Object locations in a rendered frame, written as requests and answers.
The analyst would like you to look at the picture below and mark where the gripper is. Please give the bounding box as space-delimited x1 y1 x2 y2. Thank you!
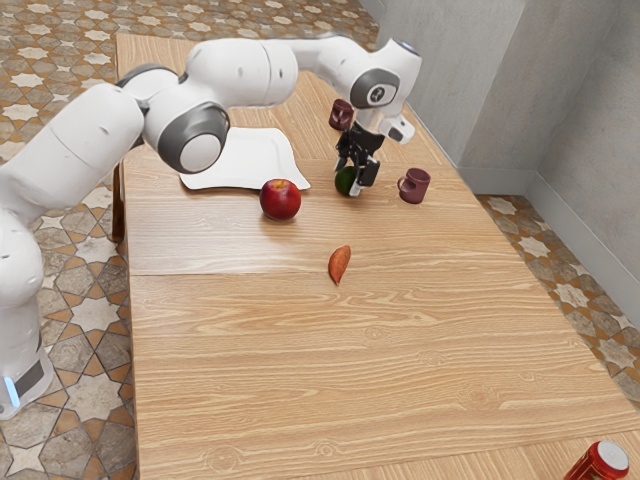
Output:
333 121 386 198

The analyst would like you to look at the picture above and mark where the green round fruit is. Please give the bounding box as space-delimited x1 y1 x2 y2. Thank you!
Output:
334 166 359 196

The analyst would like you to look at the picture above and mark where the white square plate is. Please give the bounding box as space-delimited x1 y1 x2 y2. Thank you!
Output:
179 126 312 192

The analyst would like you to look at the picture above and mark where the maroon mug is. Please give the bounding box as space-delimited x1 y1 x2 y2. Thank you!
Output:
328 98 357 131
397 167 432 205

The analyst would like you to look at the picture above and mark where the red apple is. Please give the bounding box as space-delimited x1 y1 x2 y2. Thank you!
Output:
258 178 303 222

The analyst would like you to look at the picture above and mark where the orange sweet potato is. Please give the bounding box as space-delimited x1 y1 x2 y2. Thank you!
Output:
327 243 352 287

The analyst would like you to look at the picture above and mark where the red can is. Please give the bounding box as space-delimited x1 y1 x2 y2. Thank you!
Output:
563 440 631 480

